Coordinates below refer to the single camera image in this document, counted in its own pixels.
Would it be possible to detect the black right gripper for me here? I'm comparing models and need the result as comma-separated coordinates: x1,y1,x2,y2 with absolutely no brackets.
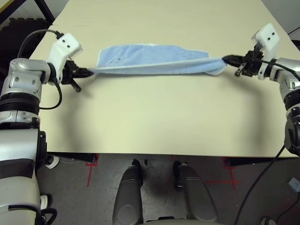
221,50,265,77

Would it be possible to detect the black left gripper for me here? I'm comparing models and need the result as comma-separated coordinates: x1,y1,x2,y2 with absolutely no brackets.
61,60,95,93

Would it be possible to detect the light blue embroidered towel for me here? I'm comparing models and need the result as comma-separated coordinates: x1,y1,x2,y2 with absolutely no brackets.
88,44,227,76

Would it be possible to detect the black-framed side table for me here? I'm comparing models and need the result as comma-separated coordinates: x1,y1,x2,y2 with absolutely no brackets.
0,0,56,26

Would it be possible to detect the black table foot bar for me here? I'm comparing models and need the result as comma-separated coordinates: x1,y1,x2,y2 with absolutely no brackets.
224,156,285,167
46,152,98,165

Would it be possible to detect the small grey floor box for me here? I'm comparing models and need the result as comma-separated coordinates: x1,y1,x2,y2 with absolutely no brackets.
287,177,300,192

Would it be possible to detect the grey robot right leg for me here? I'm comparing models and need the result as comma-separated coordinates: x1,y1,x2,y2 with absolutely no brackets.
172,160,218,222

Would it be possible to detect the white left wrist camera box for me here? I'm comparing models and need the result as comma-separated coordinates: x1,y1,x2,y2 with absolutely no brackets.
45,33,84,85

